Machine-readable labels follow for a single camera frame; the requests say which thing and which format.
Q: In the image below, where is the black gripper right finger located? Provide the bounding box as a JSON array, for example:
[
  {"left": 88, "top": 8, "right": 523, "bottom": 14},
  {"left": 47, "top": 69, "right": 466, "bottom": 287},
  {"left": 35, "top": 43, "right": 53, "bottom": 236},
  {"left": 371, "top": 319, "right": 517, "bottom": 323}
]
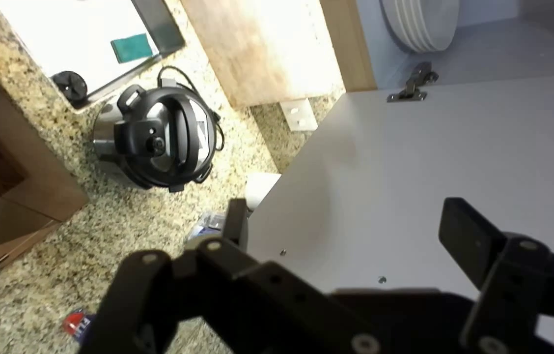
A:
[{"left": 438, "top": 195, "right": 554, "bottom": 354}]

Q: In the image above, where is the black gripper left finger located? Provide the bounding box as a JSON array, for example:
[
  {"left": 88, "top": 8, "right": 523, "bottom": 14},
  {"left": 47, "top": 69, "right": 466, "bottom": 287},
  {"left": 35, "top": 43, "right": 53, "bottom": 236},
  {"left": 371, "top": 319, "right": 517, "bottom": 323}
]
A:
[{"left": 79, "top": 195, "right": 383, "bottom": 354}]

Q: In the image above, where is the brown wooden base cabinet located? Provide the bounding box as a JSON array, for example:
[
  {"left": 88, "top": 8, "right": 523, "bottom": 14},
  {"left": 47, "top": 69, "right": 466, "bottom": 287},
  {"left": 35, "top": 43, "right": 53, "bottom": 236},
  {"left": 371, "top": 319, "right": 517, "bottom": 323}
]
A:
[{"left": 0, "top": 37, "right": 90, "bottom": 297}]

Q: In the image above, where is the metal cabinet hinge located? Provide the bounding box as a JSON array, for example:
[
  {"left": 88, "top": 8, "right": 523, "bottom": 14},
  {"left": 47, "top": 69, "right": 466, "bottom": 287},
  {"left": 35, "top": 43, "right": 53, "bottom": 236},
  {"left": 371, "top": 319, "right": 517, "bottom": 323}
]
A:
[{"left": 385, "top": 61, "right": 440, "bottom": 104}]

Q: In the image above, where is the red packet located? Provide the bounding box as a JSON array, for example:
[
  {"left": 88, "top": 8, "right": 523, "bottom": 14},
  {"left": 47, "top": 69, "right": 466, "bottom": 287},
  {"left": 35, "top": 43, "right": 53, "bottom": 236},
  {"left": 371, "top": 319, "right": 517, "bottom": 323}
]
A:
[{"left": 59, "top": 309, "right": 100, "bottom": 340}]

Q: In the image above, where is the black pressure cooker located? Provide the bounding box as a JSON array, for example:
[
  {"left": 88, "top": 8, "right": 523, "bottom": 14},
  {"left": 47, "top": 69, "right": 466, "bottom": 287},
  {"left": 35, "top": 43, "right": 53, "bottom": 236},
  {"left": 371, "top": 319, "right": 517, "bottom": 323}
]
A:
[{"left": 88, "top": 65, "right": 224, "bottom": 195}]

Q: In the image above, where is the white paper towel roll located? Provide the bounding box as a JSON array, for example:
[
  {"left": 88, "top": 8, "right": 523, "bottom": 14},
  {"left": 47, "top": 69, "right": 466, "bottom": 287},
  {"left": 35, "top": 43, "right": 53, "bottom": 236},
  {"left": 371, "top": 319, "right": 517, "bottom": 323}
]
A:
[{"left": 244, "top": 171, "right": 285, "bottom": 213}]

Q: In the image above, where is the black round sink stopper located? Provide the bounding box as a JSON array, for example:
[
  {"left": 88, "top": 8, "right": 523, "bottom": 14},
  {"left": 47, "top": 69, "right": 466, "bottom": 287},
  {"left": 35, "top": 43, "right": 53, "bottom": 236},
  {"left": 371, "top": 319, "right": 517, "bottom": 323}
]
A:
[{"left": 49, "top": 69, "right": 90, "bottom": 104}]

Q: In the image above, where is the green sponge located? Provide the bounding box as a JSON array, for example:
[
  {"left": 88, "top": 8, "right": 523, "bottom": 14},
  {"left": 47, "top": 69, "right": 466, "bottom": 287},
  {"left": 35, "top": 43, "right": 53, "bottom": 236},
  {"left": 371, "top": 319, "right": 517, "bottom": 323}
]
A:
[{"left": 108, "top": 32, "right": 161, "bottom": 67}]

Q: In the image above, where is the wooden cutting board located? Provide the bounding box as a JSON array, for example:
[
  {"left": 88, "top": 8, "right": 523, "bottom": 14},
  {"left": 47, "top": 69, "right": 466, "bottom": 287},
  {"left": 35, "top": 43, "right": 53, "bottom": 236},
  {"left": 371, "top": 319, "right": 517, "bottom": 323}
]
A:
[{"left": 181, "top": 0, "right": 348, "bottom": 110}]

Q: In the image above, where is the stack of white plates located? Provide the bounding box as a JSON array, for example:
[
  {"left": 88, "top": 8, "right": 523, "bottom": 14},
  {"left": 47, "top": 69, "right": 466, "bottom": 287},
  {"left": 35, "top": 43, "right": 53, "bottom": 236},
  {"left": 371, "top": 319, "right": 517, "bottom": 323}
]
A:
[{"left": 377, "top": 0, "right": 464, "bottom": 57}]

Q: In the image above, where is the black cooker power cord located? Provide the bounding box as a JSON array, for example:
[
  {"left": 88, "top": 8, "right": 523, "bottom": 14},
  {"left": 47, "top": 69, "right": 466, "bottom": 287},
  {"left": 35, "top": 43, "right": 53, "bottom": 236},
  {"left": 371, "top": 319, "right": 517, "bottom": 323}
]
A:
[{"left": 155, "top": 65, "right": 228, "bottom": 154}]

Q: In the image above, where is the white wall outlet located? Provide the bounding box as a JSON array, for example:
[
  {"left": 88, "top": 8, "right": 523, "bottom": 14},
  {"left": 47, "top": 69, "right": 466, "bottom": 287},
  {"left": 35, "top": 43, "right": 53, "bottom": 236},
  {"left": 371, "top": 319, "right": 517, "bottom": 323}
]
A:
[{"left": 279, "top": 96, "right": 322, "bottom": 134}]

